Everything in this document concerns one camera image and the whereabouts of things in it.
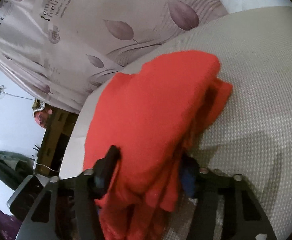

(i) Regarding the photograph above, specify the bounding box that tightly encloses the beige woven table cover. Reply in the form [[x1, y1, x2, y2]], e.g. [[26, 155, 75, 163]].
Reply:
[[59, 6, 292, 240]]

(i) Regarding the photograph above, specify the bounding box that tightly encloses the dark green bag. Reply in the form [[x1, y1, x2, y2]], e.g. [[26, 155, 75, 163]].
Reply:
[[0, 151, 34, 190]]

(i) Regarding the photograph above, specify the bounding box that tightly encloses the red knit sweater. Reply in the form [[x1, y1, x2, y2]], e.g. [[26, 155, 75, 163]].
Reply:
[[83, 50, 232, 239]]

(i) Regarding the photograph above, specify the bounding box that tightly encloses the dark wooden cabinet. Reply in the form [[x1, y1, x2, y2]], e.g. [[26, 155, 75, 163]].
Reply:
[[35, 108, 78, 178]]

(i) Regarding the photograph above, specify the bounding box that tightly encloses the purple patterned bedding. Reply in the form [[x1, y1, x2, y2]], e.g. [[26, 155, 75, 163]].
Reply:
[[0, 210, 22, 240]]

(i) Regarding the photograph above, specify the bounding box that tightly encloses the white cable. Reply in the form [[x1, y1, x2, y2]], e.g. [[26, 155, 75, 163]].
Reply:
[[32, 160, 61, 174]]

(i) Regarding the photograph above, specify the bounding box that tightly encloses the beige leaf print curtain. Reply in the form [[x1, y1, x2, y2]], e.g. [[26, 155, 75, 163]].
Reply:
[[0, 0, 227, 113]]

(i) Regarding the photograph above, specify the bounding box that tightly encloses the red decorative item on cabinet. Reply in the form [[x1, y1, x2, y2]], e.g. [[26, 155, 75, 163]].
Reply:
[[32, 99, 53, 128]]

